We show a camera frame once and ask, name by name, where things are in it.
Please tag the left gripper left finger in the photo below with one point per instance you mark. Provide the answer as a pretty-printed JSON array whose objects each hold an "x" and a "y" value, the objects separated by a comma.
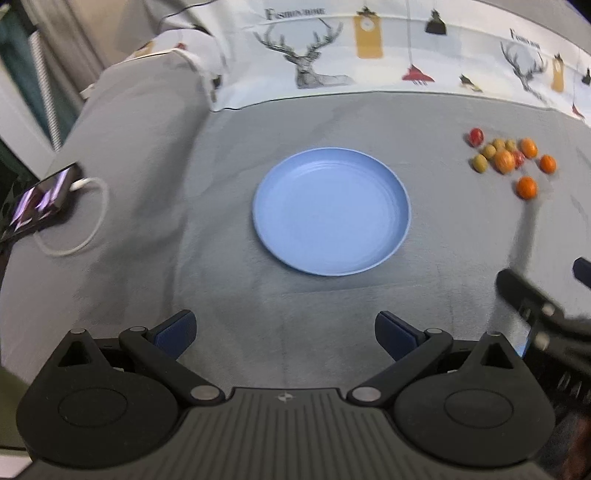
[{"x": 155, "y": 352}]

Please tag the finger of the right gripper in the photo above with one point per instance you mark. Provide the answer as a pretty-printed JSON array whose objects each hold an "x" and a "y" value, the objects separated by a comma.
[
  {"x": 582, "y": 271},
  {"x": 529, "y": 302}
]

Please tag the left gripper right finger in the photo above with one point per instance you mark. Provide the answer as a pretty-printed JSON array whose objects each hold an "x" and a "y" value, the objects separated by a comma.
[{"x": 414, "y": 353}]

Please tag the orange mandarin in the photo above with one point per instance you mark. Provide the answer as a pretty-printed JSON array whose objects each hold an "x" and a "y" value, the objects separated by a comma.
[
  {"x": 548, "y": 164},
  {"x": 527, "y": 188}
]

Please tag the orange fruit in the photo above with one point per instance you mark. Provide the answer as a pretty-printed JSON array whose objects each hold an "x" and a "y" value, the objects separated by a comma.
[
  {"x": 529, "y": 148},
  {"x": 504, "y": 161}
]

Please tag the green longan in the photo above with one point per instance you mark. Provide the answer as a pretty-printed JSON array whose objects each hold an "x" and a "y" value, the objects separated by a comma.
[
  {"x": 511, "y": 145},
  {"x": 489, "y": 151},
  {"x": 480, "y": 163},
  {"x": 499, "y": 144}
]

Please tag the green longan front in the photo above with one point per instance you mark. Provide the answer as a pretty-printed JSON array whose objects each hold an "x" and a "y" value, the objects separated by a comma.
[{"x": 480, "y": 163}]

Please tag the red fruit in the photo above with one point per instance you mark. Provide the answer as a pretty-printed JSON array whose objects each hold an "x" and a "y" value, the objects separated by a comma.
[
  {"x": 519, "y": 159},
  {"x": 476, "y": 137}
]

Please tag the blue round plate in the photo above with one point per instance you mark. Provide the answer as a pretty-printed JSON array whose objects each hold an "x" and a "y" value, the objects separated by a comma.
[{"x": 331, "y": 212}]

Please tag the grey deer print sofa cover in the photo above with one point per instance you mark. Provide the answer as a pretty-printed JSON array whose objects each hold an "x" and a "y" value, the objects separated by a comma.
[{"x": 174, "y": 140}]

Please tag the black smartphone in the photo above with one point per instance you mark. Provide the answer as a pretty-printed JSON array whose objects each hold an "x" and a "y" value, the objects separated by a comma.
[{"x": 45, "y": 204}]

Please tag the grey curtain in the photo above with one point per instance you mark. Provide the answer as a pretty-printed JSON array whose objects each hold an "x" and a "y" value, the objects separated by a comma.
[{"x": 81, "y": 39}]

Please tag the white door frame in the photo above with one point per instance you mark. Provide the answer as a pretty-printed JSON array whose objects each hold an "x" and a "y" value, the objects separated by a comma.
[{"x": 19, "y": 129}]

